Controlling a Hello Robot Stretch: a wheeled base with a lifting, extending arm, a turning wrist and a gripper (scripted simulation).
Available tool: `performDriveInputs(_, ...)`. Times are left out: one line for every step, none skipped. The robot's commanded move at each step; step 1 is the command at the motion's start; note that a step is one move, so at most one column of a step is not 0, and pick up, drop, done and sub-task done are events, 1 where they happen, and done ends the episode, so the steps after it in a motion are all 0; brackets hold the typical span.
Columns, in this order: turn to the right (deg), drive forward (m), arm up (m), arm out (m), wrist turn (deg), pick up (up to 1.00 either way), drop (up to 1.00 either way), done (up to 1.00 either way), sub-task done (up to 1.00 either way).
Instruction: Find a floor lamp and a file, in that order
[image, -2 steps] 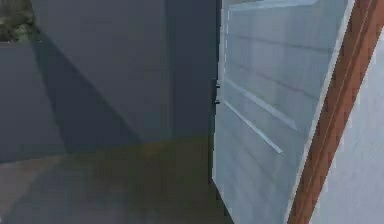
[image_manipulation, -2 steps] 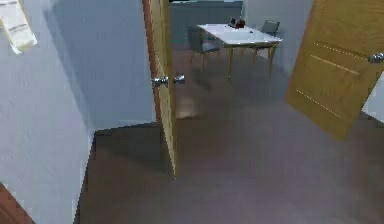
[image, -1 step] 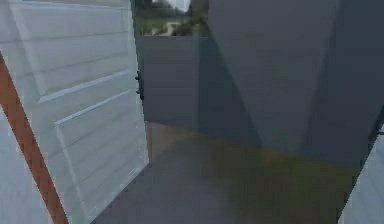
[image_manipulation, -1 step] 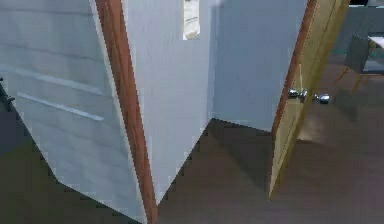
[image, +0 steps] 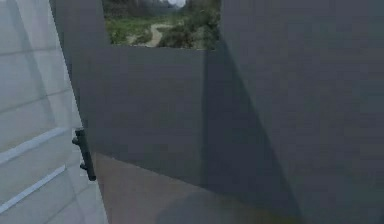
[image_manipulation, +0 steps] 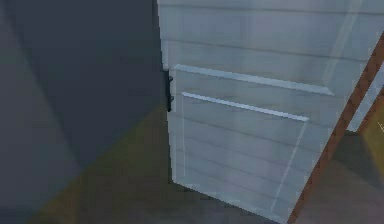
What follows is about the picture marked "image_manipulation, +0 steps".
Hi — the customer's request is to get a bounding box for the white panelled room door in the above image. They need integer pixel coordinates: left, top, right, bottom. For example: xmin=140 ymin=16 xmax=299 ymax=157
xmin=156 ymin=0 xmax=384 ymax=224

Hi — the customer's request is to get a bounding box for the black door handle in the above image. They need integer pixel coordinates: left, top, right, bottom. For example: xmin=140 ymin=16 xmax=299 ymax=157
xmin=164 ymin=69 xmax=175 ymax=113

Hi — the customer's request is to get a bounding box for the brown wooden door frame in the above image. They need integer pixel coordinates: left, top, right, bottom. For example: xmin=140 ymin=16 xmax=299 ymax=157
xmin=287 ymin=31 xmax=384 ymax=224

